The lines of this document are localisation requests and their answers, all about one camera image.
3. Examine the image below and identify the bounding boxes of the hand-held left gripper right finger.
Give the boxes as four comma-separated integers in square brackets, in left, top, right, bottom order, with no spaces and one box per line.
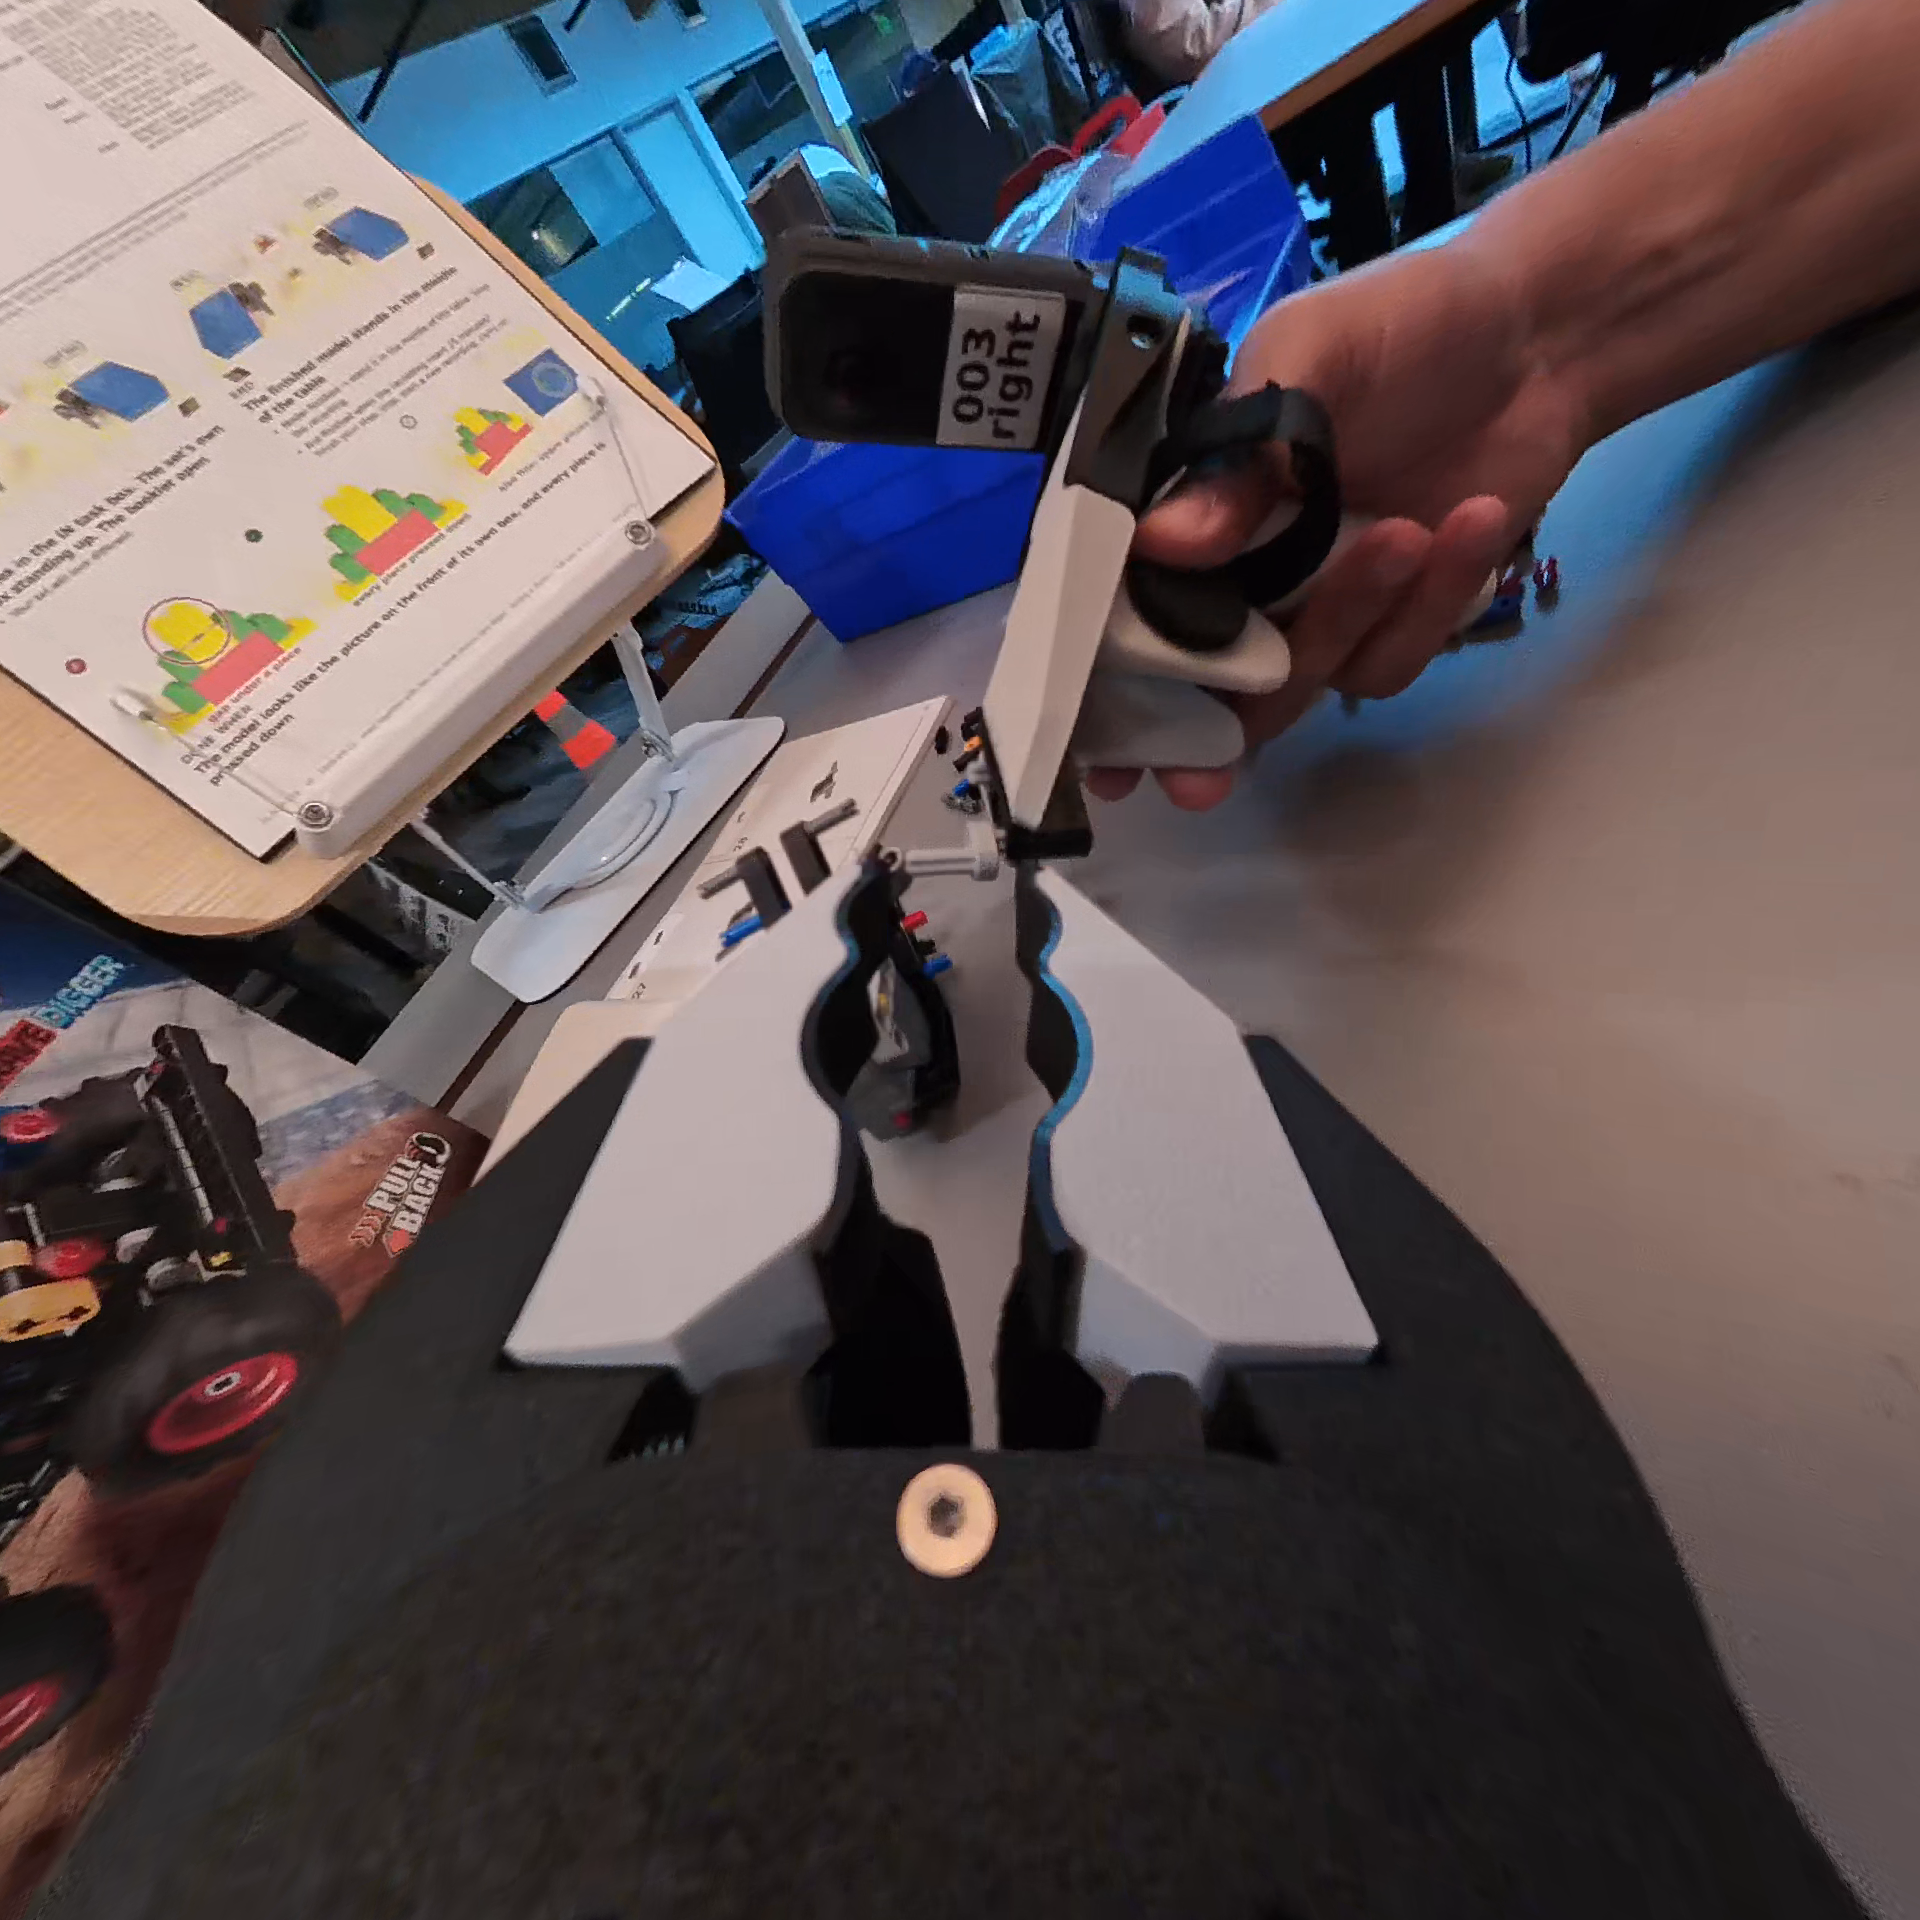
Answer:
[993,871,1382,1451]

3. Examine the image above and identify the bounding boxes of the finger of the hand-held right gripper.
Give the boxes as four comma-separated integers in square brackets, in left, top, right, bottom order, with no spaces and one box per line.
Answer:
[977,435,1145,871]

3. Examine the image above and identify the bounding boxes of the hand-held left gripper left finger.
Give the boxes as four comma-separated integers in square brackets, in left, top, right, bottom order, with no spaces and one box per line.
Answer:
[501,862,977,1451]

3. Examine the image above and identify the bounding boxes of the grey black lego chassis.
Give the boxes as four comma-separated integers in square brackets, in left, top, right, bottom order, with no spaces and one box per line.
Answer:
[840,877,966,1151]

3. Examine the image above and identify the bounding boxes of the lego instruction booklet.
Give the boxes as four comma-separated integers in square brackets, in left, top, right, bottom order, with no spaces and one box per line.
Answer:
[600,694,958,1010]

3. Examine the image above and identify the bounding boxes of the person's right forearm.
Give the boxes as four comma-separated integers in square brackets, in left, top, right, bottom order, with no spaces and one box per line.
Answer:
[1499,83,1920,469]

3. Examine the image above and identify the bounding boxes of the lego set box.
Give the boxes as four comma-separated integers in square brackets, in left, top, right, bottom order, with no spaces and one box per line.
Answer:
[0,885,493,1803]

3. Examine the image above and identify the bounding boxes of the person's right hand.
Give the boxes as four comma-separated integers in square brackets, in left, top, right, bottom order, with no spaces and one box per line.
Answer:
[1082,225,1595,817]

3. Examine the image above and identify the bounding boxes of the blue plastic bin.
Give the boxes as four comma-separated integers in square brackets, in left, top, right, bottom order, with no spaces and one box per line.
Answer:
[723,113,1319,645]

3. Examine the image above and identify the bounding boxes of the clear plastic bag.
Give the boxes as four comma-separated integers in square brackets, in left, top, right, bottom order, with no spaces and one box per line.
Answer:
[982,143,1157,259]

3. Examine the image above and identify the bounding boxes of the orange traffic cone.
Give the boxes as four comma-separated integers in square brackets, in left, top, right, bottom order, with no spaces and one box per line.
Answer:
[531,687,619,778]

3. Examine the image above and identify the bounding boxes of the wooden white document stand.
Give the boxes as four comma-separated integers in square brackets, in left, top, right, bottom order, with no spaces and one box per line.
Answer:
[0,172,790,1004]

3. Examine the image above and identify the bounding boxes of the grey background table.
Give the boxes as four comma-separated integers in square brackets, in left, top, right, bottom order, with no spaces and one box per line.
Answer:
[1116,0,1518,199]

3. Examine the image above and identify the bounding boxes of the printed instruction sheet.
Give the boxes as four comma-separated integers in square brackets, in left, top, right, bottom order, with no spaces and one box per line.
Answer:
[0,0,716,865]

